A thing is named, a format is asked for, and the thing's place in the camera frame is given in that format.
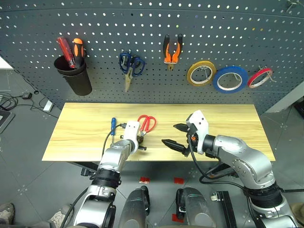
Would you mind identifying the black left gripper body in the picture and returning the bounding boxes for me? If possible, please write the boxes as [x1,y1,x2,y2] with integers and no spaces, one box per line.
[137,135,147,152]

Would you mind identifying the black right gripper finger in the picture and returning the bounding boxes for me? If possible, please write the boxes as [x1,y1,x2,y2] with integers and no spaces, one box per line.
[161,139,187,155]
[173,123,190,134]

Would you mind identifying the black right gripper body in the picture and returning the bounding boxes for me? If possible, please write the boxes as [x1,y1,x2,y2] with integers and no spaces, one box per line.
[183,127,198,158]

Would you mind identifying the red handled scissors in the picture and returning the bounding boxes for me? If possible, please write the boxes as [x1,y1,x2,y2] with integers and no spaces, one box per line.
[137,114,157,137]

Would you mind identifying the yellow tape roll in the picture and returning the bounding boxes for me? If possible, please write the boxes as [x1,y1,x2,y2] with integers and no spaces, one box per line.
[186,60,217,87]

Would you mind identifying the blue tape roll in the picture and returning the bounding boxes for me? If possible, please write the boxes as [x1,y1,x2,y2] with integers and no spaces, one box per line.
[212,66,249,94]

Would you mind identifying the metal pegboard hook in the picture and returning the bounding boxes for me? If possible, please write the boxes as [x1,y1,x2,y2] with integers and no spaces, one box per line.
[228,72,241,84]
[285,0,298,12]
[200,66,213,79]
[258,66,277,84]

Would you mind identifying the red tape roll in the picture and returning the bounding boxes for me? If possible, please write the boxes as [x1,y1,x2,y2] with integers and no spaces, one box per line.
[247,68,273,89]

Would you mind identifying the grey perforated pegboard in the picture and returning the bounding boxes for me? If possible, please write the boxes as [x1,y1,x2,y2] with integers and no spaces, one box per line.
[0,0,304,116]

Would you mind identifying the dark rounded right robot leg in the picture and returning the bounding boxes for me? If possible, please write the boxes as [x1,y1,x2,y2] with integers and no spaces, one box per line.
[175,186,217,228]

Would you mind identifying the dark rounded robot leg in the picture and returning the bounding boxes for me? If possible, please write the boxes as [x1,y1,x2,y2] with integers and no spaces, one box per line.
[175,186,217,228]
[118,186,151,228]

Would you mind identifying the dark rounded left robot leg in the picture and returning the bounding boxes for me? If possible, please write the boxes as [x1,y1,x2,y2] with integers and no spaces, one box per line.
[118,186,151,228]

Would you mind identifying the orange and black pliers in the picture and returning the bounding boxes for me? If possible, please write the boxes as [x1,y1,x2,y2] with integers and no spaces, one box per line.
[162,33,184,71]

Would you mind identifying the metal scissors hook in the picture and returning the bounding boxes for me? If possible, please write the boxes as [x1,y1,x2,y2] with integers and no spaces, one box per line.
[120,49,133,67]

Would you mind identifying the black holder cup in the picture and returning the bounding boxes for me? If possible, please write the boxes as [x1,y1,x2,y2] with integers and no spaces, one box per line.
[54,55,93,96]

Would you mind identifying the orange and black screwdriver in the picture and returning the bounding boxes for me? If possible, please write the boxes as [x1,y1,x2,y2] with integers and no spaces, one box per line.
[72,38,86,69]

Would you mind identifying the grey shoe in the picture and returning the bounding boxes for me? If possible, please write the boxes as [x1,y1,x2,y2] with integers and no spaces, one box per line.
[48,203,75,227]
[0,202,16,225]

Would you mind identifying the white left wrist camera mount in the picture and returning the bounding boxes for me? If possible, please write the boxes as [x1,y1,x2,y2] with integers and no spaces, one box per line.
[123,120,141,154]

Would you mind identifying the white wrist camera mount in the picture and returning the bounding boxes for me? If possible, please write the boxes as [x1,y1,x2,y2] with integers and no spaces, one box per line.
[123,120,141,154]
[186,110,210,155]

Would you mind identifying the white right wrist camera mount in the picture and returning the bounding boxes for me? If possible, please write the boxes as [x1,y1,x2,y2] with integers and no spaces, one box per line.
[186,110,210,155]

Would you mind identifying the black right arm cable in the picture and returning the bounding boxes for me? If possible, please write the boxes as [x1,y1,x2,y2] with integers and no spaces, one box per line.
[189,140,249,191]

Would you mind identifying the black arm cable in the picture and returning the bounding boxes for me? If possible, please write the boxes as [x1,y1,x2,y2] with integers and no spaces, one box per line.
[101,123,127,159]
[189,140,249,191]

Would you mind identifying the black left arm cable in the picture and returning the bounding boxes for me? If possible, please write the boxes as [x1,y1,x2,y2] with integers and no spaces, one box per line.
[101,123,127,159]

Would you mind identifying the black table frame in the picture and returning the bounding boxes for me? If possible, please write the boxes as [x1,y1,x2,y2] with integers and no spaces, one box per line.
[67,161,102,178]

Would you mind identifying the blue handled scissors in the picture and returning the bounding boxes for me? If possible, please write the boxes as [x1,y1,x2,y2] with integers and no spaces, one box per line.
[118,51,146,93]

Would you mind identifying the black metal floor frame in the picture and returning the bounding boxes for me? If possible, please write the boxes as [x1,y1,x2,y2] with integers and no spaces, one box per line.
[210,190,241,228]

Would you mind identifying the red handled screwdriver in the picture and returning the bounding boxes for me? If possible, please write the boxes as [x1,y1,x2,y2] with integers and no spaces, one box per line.
[56,37,76,69]

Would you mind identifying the black floor cables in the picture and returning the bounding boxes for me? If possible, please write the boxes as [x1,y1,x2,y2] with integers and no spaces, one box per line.
[0,91,60,119]

